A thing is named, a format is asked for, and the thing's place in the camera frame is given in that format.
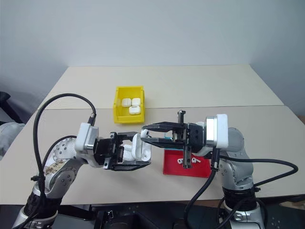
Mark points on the closed white earbuds case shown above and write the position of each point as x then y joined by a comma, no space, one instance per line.
126,102
135,101
135,110

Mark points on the black chair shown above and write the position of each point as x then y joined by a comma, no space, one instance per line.
9,105

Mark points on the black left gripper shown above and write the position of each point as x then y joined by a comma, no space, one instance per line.
106,150

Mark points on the grey cloth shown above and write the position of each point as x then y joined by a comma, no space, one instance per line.
9,136

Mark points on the yellow plastic bin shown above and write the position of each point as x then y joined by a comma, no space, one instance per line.
117,112

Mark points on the red flat tray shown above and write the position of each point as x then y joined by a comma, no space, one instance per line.
174,169

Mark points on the white earbuds case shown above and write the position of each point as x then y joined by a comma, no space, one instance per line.
139,150
126,102
135,101
135,110

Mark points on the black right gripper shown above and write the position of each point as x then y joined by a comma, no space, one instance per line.
196,138

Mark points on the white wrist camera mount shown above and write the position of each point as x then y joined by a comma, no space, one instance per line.
222,131
84,136

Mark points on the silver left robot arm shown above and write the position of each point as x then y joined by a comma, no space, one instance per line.
64,174

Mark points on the white earbud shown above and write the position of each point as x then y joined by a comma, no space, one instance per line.
179,161
144,133
196,160

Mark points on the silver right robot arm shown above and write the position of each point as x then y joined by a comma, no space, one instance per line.
238,167

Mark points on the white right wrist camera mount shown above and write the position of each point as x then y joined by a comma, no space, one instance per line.
222,131

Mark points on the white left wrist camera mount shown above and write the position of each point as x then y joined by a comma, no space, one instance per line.
84,136

